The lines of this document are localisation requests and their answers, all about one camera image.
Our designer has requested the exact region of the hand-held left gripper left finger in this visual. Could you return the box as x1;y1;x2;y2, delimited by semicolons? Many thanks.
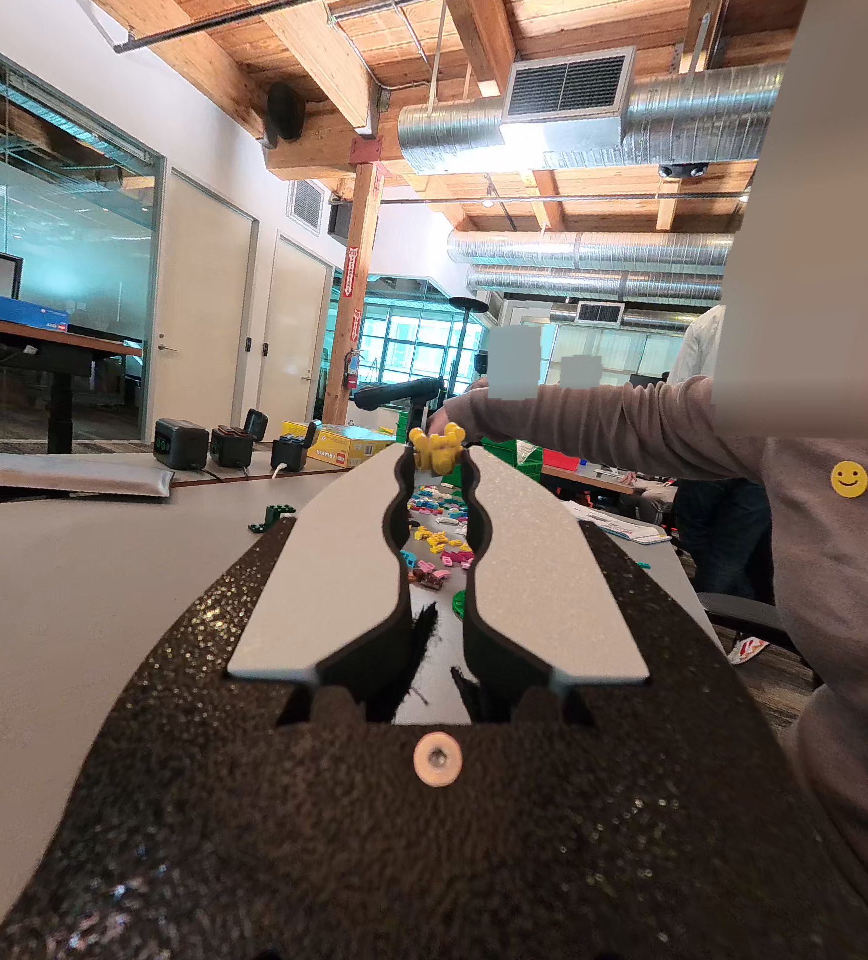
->
226;444;416;687

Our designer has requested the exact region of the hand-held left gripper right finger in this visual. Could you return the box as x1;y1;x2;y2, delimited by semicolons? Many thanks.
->
460;444;651;690

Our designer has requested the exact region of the small yellow toy brick assembly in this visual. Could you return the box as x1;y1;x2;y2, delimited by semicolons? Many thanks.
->
409;422;468;475

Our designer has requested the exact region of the person's right forearm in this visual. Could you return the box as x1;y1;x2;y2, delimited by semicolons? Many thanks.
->
441;375;772;489

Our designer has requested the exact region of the grey desk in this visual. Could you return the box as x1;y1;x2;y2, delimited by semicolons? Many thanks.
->
0;452;731;960

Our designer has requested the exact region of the wooden office desk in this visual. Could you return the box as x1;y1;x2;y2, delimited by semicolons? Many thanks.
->
0;309;144;455

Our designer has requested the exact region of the yellow toy brick box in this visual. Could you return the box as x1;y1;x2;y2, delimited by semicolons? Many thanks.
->
281;422;399;471

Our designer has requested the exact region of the printed paper booklet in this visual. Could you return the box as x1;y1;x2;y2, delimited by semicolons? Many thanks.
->
560;498;673;546

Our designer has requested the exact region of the beige door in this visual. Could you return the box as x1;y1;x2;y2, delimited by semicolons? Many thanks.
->
145;168;261;444
257;232;336;427

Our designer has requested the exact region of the black floor lamp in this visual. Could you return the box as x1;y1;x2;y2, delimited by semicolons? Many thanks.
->
449;296;492;391

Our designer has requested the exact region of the black battery case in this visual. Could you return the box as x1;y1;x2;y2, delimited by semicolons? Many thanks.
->
270;420;323;474
209;408;270;468

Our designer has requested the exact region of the pile of colourful toy bricks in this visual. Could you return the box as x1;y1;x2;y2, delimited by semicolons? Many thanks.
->
401;482;476;595

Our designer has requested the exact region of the green plastic bin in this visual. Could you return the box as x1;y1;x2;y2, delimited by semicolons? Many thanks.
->
471;437;545;483

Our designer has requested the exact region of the black charger box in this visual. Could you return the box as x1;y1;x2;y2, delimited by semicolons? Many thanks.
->
152;417;210;472

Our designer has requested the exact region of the silver padded bag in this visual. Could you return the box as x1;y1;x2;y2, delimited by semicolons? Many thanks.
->
0;448;177;500

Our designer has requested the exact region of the black round speaker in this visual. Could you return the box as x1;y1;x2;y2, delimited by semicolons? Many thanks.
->
263;81;307;149

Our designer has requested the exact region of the metal ceiling air vent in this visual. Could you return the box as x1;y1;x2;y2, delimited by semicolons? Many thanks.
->
500;46;637;151

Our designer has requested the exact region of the blue cardboard box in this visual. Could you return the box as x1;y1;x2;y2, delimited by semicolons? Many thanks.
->
0;291;72;333

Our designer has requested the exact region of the wooden post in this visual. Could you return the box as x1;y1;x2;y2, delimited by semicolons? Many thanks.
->
321;138;386;427

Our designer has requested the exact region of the white wall vent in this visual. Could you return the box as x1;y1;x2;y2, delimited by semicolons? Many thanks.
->
286;178;327;237

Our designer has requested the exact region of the large silver air duct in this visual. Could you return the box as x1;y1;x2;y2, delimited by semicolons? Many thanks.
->
398;61;787;177

